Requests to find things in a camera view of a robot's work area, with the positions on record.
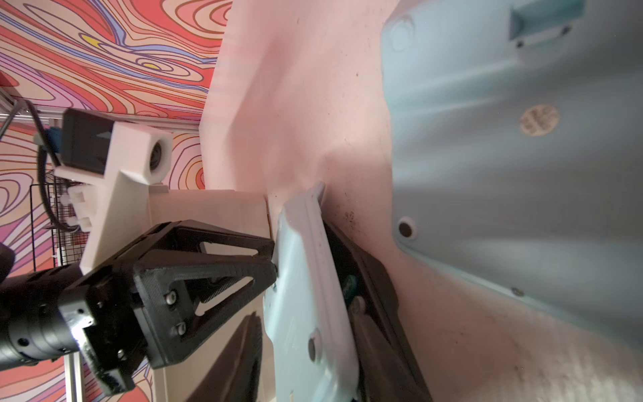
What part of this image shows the small light blue calculator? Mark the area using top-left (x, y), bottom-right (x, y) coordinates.
top-left (381, 1), bottom-right (642, 348)

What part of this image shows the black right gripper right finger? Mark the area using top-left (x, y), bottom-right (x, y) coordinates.
top-left (348, 296), bottom-right (430, 401)

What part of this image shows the black wire basket left wall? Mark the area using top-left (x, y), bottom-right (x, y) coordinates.
top-left (29, 171), bottom-right (87, 271)

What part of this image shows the white plastic storage box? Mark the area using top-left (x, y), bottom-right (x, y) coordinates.
top-left (139, 185), bottom-right (271, 401)

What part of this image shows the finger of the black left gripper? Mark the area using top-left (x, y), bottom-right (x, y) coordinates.
top-left (112, 219), bottom-right (276, 281)
top-left (133, 258), bottom-right (277, 370)

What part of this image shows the black calculator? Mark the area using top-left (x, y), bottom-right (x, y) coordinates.
top-left (324, 222), bottom-right (425, 385)

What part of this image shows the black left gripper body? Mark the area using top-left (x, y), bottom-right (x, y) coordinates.
top-left (0, 263), bottom-right (152, 398)

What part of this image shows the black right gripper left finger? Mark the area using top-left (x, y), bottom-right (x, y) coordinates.
top-left (187, 313), bottom-right (262, 402)

